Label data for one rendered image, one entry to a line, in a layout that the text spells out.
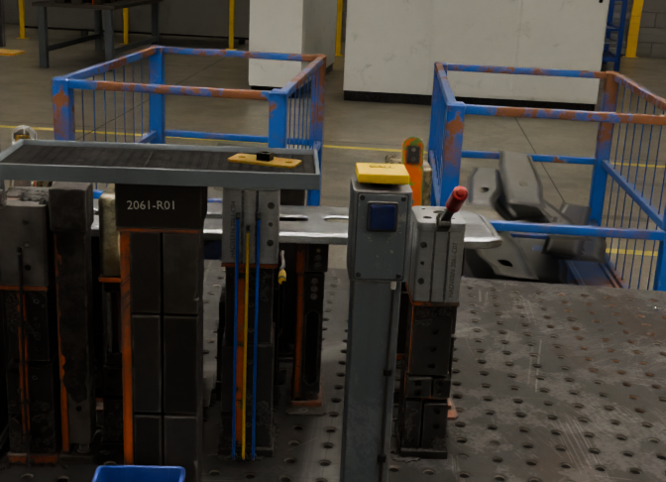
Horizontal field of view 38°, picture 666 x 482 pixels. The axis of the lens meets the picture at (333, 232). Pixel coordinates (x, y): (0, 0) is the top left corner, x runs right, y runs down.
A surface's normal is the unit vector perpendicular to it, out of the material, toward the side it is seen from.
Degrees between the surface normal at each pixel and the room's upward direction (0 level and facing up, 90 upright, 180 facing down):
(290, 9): 90
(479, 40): 90
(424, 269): 90
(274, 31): 90
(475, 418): 0
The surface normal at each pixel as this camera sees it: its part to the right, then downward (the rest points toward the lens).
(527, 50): -0.07, 0.28
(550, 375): 0.04, -0.96
